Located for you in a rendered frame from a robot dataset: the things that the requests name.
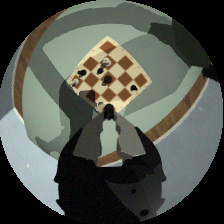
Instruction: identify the brown and cream chessboard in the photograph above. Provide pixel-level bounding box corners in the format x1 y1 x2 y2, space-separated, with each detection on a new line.
66 36 152 113

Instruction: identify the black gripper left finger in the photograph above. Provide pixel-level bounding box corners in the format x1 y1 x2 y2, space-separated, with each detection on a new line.
54 111 106 184

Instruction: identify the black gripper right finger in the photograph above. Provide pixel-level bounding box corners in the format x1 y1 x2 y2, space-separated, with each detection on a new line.
112 110 167 183

